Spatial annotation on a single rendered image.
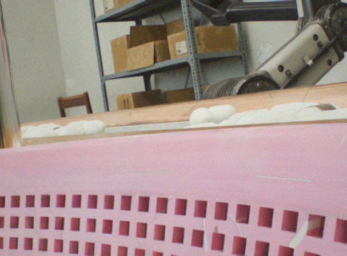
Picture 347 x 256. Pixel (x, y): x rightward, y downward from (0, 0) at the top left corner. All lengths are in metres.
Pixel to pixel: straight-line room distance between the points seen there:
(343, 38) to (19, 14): 4.53
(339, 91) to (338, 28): 0.59
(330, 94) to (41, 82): 4.91
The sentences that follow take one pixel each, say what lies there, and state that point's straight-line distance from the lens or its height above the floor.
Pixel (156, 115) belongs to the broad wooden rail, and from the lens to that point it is 0.75.
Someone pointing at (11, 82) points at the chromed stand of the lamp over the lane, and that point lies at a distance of 0.16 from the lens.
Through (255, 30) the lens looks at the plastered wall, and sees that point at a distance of 3.19.
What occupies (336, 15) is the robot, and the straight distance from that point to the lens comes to 1.12.
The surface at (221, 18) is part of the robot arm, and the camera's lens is 1.67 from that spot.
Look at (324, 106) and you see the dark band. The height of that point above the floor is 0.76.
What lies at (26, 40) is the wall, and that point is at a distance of 5.36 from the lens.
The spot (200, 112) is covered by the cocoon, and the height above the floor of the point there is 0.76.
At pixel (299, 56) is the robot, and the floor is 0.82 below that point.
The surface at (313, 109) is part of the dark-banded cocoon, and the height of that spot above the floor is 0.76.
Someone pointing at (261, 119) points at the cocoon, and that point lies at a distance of 0.27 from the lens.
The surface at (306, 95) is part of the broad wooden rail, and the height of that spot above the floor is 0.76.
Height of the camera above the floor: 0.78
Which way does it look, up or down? 3 degrees down
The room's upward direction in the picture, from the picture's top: 8 degrees counter-clockwise
